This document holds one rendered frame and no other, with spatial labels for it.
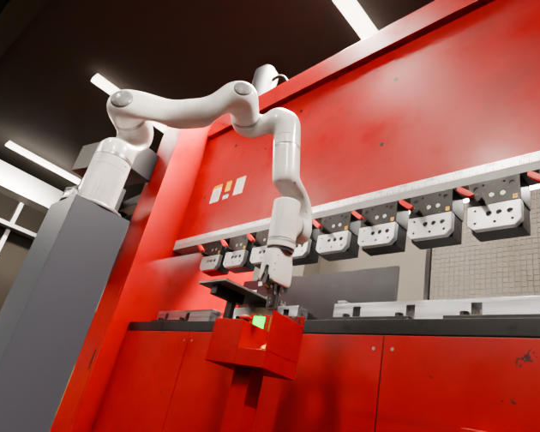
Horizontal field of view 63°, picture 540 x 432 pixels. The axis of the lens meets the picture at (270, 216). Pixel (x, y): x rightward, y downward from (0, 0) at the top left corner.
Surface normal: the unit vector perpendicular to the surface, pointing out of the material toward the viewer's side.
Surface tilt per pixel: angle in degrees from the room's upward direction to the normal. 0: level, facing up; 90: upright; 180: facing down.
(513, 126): 90
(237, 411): 90
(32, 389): 90
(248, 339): 90
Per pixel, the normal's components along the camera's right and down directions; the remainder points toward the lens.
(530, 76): -0.69, -0.43
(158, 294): 0.69, -0.18
